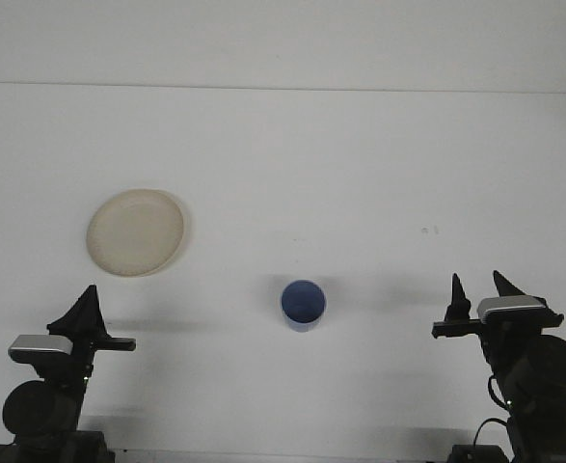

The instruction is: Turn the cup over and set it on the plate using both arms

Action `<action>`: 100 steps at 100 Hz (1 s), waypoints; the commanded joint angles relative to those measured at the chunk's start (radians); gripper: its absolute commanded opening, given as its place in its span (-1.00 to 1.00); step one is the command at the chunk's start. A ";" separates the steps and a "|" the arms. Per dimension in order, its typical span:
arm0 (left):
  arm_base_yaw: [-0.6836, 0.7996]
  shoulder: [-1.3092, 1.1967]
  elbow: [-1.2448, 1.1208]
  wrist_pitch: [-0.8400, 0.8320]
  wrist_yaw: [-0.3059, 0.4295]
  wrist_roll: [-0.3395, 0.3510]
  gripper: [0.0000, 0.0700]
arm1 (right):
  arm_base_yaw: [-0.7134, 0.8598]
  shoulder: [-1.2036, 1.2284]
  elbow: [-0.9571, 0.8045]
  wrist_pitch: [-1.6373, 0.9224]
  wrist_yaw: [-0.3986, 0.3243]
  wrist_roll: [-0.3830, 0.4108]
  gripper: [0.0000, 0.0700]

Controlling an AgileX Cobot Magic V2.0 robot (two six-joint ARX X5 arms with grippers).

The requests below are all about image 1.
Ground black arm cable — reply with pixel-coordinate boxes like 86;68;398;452
472;375;510;449

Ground pale round plate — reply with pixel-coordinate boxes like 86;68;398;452
86;188;187;278

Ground pale blue cup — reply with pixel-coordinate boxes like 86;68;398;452
280;279;327;334

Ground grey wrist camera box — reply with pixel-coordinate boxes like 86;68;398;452
8;335;74;364
476;295;549;324

